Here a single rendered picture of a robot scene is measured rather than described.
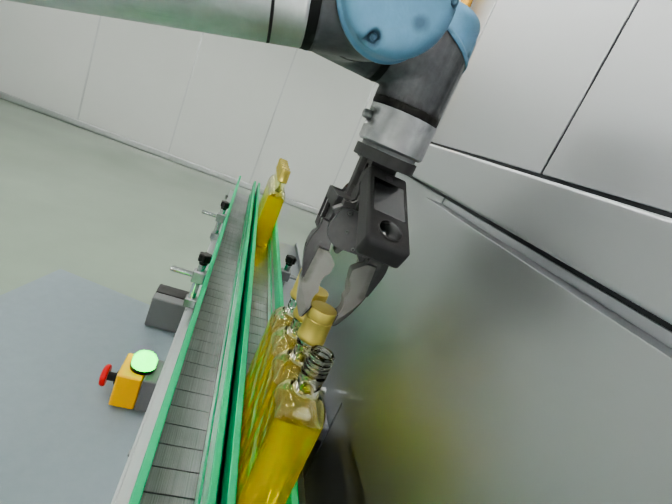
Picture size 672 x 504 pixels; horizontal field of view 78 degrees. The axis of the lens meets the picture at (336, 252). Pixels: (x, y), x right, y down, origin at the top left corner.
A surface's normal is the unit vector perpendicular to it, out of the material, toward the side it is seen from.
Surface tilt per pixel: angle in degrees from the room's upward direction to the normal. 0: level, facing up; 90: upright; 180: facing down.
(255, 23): 135
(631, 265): 90
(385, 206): 28
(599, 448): 90
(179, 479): 0
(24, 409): 0
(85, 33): 90
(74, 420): 0
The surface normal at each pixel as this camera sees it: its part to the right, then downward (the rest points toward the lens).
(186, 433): 0.39, -0.88
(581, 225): -0.91, -0.32
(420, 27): 0.19, 0.38
